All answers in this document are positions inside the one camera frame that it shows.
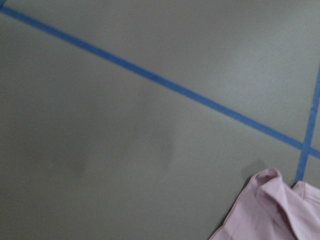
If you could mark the long horizontal blue tape line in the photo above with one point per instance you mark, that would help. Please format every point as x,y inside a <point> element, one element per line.
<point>48,29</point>

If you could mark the pink t-shirt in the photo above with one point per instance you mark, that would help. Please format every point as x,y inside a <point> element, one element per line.
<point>268,209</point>

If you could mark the long vertical blue tape line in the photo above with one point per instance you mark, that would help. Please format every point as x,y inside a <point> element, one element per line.
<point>306,146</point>

